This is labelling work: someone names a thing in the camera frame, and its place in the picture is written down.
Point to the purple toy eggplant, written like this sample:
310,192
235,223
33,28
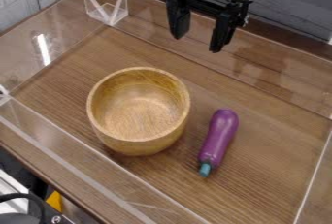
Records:
222,127

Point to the clear acrylic tray enclosure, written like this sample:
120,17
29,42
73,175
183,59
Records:
274,176

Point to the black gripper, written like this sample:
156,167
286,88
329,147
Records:
228,11

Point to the brown wooden bowl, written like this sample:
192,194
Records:
137,108

